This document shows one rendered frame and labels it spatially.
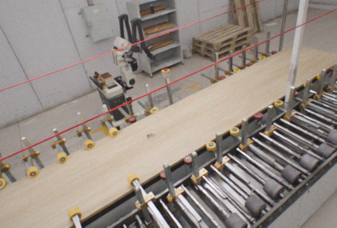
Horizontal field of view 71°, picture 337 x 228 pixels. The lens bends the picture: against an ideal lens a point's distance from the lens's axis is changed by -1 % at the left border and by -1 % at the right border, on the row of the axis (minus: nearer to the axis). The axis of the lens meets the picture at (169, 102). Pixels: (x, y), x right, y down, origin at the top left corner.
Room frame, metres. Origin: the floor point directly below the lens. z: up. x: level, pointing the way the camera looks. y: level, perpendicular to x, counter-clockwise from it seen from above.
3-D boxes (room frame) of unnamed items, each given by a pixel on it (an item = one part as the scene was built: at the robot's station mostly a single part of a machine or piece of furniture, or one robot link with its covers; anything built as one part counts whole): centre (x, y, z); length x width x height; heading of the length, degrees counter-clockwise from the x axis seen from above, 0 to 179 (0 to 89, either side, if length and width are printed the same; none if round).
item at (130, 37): (3.63, 0.43, 1.40); 0.11 x 0.06 x 0.43; 28
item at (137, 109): (3.23, 0.75, 0.16); 0.67 x 0.64 x 0.25; 118
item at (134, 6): (5.10, 0.02, 0.78); 0.90 x 0.45 x 1.55; 118
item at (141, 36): (3.25, 0.23, 1.40); 0.11 x 0.06 x 0.43; 28
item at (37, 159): (1.67, 1.31, 0.92); 0.04 x 0.04 x 0.48; 28
